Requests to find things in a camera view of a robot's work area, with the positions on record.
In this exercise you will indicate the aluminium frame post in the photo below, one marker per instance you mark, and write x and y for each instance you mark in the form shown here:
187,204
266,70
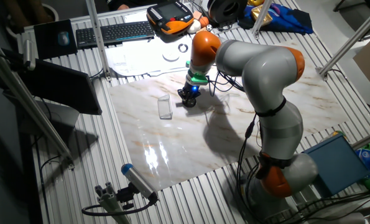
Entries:
260,18
97,37
352,39

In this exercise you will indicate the aluminium frame bar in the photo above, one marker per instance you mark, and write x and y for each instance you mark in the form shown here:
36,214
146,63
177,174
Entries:
32,109
368,139

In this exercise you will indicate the white ceramic dish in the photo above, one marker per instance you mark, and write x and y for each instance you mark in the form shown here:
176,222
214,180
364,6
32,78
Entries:
171,56

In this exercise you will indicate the light wooden block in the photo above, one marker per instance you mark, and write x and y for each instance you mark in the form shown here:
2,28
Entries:
202,29
197,15

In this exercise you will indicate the black mouse pad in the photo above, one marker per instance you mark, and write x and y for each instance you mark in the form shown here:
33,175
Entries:
48,43

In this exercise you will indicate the orange black teach pendant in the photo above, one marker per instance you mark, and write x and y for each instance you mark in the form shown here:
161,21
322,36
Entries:
170,17

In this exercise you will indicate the silver camera on frame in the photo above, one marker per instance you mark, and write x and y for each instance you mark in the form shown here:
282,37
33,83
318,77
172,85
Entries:
28,54

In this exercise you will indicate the mini soccer ball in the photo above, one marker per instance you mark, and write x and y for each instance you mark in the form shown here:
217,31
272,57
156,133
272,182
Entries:
209,27

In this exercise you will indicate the blue cloth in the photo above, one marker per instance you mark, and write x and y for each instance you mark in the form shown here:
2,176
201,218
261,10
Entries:
290,20

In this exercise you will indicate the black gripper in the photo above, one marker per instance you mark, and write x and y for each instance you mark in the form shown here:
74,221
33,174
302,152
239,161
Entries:
191,92

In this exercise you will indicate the silver camera blue cap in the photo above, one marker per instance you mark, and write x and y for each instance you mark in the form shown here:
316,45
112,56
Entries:
138,180

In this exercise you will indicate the blue white packet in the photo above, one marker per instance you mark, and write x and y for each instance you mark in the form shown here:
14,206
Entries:
365,157

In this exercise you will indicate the black keyboard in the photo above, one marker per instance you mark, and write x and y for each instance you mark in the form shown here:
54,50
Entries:
116,33

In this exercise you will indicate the black filament spool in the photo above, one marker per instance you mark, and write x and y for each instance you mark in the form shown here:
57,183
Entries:
219,14

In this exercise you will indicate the white egg shaped ball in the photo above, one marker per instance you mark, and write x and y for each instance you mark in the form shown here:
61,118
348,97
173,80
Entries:
193,26

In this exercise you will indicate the blue box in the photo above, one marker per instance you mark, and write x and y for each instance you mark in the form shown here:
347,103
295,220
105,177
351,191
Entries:
340,165

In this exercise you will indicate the small shiny metal dish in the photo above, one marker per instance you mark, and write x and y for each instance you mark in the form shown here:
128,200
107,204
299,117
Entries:
178,48

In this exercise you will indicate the printed paper sheets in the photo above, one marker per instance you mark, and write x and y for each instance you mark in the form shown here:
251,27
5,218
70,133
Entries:
135,59

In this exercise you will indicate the clear plastic box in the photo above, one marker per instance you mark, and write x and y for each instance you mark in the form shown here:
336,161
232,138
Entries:
165,107

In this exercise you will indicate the orange toy basketball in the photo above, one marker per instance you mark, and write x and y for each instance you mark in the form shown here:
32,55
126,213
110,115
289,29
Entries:
204,21

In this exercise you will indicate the grey computer mouse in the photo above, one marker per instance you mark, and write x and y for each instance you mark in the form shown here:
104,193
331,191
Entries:
63,38

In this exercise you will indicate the aluminium camera mount profile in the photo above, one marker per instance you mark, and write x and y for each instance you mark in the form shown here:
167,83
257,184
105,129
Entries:
110,202

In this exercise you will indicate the gold foil object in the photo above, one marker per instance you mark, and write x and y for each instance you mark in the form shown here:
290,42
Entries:
267,17
255,2

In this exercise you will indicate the black monitor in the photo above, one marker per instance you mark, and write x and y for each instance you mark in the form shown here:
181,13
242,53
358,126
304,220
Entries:
63,87

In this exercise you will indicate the silver orange robot arm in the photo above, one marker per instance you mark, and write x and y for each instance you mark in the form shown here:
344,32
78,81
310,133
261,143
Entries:
265,68

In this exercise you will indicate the person's hand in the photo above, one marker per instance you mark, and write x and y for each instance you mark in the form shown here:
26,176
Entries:
122,7

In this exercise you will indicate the marble pattern board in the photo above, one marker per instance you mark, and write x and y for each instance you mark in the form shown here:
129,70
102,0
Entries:
187,140

